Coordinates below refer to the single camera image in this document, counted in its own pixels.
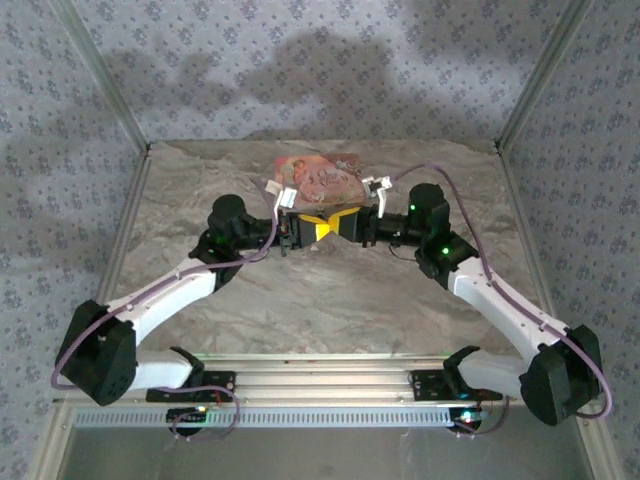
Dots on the pink snack packet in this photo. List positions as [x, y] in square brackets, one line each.
[320, 175]

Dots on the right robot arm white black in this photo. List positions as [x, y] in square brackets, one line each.
[500, 300]

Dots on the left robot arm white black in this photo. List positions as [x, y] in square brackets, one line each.
[160, 295]

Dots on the left controller board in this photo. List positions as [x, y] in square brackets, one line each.
[185, 415]

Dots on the controller board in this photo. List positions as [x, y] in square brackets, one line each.
[185, 415]
[467, 419]

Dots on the right controller board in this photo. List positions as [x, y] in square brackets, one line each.
[467, 419]

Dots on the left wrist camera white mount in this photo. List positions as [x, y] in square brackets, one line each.
[287, 197]

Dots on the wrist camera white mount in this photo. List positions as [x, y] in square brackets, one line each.
[380, 187]
[287, 197]

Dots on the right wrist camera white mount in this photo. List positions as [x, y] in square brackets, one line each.
[380, 187]

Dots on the aluminium side rail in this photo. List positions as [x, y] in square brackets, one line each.
[125, 222]
[524, 225]

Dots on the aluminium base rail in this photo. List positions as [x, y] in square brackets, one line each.
[325, 380]

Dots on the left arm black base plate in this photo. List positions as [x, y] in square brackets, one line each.
[225, 382]

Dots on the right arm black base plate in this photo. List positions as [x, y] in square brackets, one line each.
[425, 386]

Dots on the aluminium upright post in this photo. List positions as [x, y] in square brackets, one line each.
[542, 70]
[100, 70]

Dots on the aluminium frame leg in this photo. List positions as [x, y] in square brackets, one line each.
[597, 445]
[52, 445]

